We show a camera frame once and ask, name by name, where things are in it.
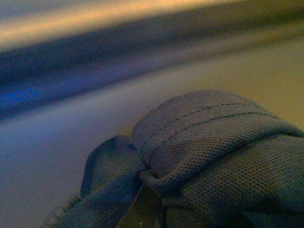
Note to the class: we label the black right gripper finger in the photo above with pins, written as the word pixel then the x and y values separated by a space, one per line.
pixel 145 212

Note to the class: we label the dark navy mesh garment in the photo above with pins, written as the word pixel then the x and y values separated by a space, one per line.
pixel 217 160

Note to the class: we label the grey front-load washing machine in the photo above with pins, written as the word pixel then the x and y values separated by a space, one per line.
pixel 48 56

